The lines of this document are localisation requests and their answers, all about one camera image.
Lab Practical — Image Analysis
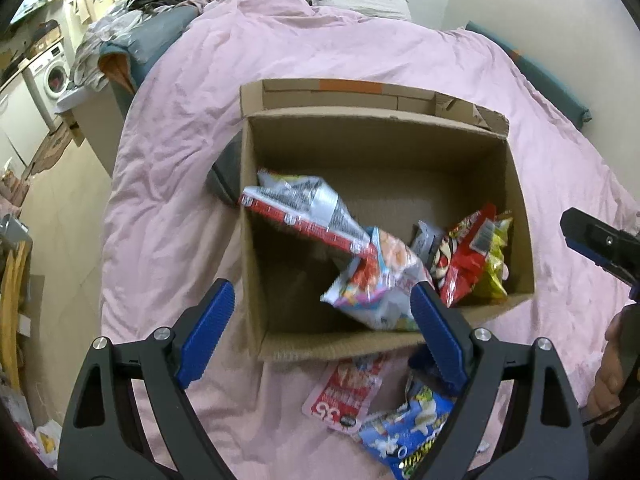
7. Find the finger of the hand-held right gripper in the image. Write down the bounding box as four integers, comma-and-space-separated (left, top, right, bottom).
567, 244, 640, 287
560, 207, 640, 262

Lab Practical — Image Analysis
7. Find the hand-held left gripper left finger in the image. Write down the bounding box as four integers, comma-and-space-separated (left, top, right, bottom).
57, 277, 237, 480

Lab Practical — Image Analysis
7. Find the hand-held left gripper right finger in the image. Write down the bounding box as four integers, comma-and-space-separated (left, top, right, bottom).
409, 280, 583, 480

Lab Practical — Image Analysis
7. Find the red snack packet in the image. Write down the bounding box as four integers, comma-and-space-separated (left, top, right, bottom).
431, 203, 501, 307

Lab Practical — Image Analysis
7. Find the light blue colourful snack packet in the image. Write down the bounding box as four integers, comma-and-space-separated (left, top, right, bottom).
320, 226, 436, 332

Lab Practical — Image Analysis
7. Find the yellow green snack packet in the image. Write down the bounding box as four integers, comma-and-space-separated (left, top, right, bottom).
477, 211, 514, 301

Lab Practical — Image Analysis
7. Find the blue green snack packet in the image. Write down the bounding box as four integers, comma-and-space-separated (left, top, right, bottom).
359, 372, 458, 480

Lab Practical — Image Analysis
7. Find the red white snack pouch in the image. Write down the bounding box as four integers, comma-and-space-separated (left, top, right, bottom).
302, 354, 392, 432

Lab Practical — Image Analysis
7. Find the white grey snack packet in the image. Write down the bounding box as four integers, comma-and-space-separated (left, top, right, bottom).
240, 169, 378, 261

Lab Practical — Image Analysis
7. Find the cardboard box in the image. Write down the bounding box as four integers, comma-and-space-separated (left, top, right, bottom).
237, 78, 536, 363

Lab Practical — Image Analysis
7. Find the person's right hand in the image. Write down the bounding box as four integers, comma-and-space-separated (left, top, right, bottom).
586, 310, 628, 413

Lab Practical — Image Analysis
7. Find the dark grey cloth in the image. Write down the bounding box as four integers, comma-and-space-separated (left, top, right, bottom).
207, 140, 243, 205

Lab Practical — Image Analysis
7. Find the teal bolster cushion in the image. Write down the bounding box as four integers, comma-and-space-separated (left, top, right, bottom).
465, 21, 592, 128

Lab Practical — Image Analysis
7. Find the pink blanket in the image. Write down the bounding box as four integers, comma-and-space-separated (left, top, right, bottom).
100, 0, 640, 480

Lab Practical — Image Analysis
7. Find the wooden chair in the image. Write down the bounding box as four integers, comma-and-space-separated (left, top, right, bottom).
0, 240, 32, 392

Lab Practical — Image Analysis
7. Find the grey metal stand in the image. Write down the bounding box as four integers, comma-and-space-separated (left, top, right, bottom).
0, 215, 31, 252

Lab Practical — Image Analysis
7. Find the white storage bin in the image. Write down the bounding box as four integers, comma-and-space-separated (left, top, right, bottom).
56, 85, 132, 178

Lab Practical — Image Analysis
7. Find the patterned floor rug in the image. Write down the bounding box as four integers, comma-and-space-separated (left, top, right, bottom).
30, 125, 76, 176

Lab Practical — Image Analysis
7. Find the white kitchen cabinet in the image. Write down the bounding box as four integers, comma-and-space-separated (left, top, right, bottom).
0, 77, 48, 168

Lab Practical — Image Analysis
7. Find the white washing machine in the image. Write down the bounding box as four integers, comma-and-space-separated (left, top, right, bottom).
22, 42, 71, 128

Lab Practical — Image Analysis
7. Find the pile of clothes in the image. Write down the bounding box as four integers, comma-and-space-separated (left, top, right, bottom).
72, 0, 211, 92

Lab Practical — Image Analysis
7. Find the grey pillow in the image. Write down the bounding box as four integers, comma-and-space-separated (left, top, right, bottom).
306, 0, 412, 22

